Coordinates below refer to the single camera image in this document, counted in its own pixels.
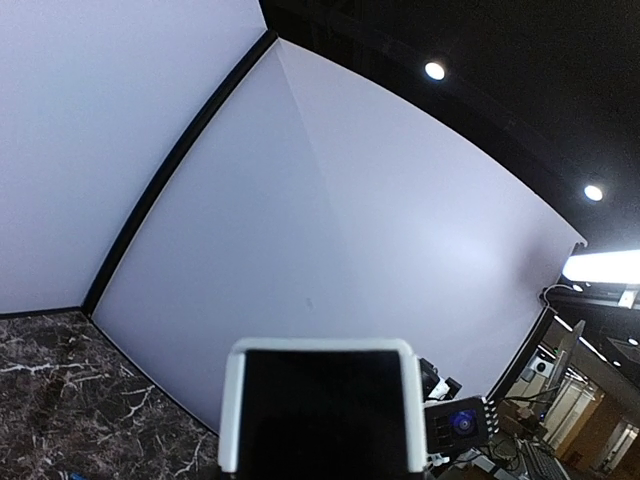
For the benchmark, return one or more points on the black left corner post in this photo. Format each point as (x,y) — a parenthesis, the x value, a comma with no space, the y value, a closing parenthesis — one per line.
(168,168)

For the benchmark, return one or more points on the bright rectangular light panel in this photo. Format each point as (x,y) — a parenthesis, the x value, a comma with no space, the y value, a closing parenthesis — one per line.
(620,267)

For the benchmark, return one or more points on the round ceiling light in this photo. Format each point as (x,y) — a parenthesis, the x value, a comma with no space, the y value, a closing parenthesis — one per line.
(435,70)
(593,192)

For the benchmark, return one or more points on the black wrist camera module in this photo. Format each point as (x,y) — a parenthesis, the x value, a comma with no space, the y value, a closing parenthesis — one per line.
(459,425)

